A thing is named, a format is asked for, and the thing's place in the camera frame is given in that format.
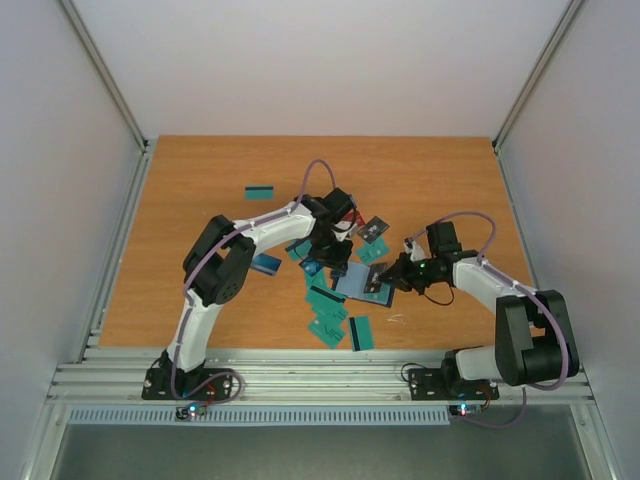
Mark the black card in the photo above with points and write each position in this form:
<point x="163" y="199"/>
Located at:
<point x="373" y="229"/>
<point x="373" y="283"/>

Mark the green card right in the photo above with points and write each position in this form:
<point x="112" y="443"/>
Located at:
<point x="370" y="253"/>

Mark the green card with stripe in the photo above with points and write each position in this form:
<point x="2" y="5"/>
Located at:
<point x="361" y="334"/>

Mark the red VIP card right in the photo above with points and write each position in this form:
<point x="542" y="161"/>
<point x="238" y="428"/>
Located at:
<point x="356" y="219"/>

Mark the blue card centre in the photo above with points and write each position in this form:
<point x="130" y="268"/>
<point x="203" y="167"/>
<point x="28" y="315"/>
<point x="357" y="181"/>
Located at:
<point x="311" y="267"/>

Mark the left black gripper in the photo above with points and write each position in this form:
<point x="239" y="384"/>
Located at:
<point x="337" y="262"/>

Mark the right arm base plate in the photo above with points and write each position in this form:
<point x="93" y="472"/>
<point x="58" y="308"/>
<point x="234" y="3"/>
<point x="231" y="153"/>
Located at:
<point x="430" y="384"/>

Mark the blue card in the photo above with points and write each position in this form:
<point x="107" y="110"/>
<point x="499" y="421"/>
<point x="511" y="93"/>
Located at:
<point x="311" y="267"/>
<point x="266" y="264"/>

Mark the lone green card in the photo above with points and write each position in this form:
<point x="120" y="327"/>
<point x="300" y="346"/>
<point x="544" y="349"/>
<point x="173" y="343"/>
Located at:
<point x="259" y="192"/>

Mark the blue card left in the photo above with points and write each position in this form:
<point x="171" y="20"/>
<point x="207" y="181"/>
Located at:
<point x="266" y="264"/>

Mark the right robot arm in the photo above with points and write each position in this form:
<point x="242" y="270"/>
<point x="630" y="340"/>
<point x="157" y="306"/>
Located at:
<point x="533" y="337"/>

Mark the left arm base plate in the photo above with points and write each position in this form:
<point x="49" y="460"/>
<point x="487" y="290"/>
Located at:
<point x="202" y="384"/>

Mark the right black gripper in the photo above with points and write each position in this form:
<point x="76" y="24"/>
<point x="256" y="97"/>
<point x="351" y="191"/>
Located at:
<point x="403" y="273"/>

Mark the navy blue card holder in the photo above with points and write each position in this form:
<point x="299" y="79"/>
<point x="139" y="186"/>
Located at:
<point x="351" y="285"/>

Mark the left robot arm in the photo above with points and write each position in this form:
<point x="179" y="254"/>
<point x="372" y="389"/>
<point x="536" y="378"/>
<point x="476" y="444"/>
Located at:
<point x="217" y="265"/>

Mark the green VIP card bottom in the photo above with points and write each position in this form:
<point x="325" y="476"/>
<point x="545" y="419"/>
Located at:
<point x="328" y="328"/>

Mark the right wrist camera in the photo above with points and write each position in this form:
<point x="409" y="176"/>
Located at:
<point x="414" y="250"/>

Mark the grey slotted cable duct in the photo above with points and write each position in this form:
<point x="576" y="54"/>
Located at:
<point x="262" y="416"/>

